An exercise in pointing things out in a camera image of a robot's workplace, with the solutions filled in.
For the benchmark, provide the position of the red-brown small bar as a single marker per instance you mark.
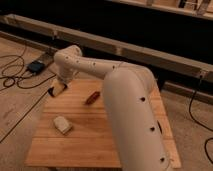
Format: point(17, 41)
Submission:
point(92, 98)

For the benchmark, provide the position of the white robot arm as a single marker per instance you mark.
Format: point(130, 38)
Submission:
point(126, 92)

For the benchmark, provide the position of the black eraser block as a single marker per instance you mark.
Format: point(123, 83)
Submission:
point(51, 92)

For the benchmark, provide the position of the blue power adapter box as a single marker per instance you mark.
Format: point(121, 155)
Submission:
point(35, 67)

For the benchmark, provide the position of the wooden frame rail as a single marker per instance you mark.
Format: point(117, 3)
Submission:
point(145, 55)

